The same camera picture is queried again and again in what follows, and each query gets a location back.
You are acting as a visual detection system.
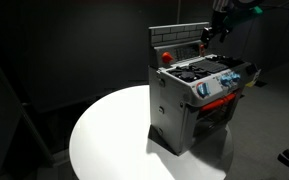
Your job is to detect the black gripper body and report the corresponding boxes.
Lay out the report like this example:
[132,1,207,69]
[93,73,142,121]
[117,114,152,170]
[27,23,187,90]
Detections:
[211,0,263,34]

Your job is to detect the orange right stove button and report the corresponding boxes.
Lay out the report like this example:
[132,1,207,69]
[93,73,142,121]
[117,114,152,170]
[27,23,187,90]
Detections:
[199,44,205,57]

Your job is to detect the black right stove burner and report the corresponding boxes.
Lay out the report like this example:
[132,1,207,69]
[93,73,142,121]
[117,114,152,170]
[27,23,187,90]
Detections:
[209,55,243,67]

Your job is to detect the black stove burner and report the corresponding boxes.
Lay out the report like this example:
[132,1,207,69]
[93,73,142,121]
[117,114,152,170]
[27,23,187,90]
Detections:
[209,55,243,67]
[169,66,209,82]

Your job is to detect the grey stove centre grill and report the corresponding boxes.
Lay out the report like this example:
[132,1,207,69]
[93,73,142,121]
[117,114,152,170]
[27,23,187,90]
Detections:
[191,60,227,73]

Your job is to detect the light blue stove knob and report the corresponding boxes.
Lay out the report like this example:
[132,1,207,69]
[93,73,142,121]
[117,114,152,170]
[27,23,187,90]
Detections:
[221,75,232,84]
[197,83,210,98]
[232,73,241,82]

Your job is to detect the black left stove burner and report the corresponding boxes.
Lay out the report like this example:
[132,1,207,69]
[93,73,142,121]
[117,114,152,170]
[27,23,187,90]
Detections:
[169,66,209,82]

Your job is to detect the grey toy stove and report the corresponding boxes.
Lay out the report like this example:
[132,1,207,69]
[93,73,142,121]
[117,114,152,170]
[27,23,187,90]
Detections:
[149,22,260,155]

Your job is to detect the orange oven door handle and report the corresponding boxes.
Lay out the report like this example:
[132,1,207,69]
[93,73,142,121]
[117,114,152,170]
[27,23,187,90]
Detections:
[200,93,236,111]

